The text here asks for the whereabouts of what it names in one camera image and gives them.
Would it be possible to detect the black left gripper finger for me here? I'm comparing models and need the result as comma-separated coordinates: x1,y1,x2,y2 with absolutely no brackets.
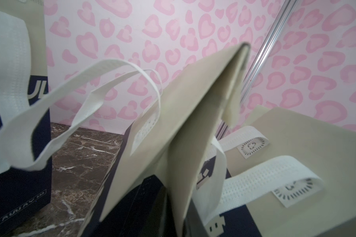
115,174,208,237

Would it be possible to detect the beige navy bag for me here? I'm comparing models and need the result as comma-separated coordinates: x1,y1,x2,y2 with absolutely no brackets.
195,106,356,237
0,1,52,237
0,42,251,237

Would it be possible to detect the aluminium frame rail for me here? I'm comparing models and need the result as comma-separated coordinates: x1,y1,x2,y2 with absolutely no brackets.
215,0,299,140

